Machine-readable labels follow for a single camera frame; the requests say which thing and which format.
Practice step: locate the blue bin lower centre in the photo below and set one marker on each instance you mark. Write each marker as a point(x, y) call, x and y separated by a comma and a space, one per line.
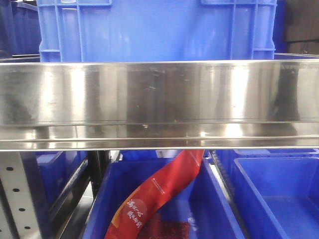
point(202, 204)

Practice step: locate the blue bin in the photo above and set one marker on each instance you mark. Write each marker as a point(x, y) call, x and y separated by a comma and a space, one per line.
point(202, 204)
point(276, 191)
point(56, 168)

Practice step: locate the blue bin lower left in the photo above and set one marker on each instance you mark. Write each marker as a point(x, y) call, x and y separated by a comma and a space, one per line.
point(56, 168)

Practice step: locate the blue bin lower right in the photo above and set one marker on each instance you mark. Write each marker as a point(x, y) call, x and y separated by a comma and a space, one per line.
point(276, 191)

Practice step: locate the red printed banner strip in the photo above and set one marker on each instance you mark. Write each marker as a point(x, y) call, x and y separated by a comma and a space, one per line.
point(153, 193)

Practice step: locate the tall blue crate on shelf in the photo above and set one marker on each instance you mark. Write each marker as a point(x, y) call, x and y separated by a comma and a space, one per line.
point(155, 30)

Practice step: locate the dark blue crate upper left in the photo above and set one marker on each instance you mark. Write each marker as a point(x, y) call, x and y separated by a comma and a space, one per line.
point(19, 28)

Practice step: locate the perforated grey metal upright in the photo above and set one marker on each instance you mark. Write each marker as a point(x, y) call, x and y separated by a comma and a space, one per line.
point(17, 191)

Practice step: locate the stainless steel shelf rail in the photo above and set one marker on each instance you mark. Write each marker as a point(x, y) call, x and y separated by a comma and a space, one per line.
point(200, 104)

